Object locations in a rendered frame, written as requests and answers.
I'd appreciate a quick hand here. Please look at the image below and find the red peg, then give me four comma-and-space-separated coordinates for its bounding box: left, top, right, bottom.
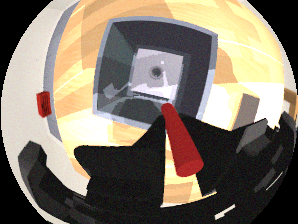
161, 103, 204, 177

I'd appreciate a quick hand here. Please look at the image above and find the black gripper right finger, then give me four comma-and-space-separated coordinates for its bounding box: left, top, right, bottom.
178, 113, 267, 197

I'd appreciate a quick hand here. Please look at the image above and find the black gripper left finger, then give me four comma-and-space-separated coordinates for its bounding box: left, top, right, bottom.
73, 115, 166, 205

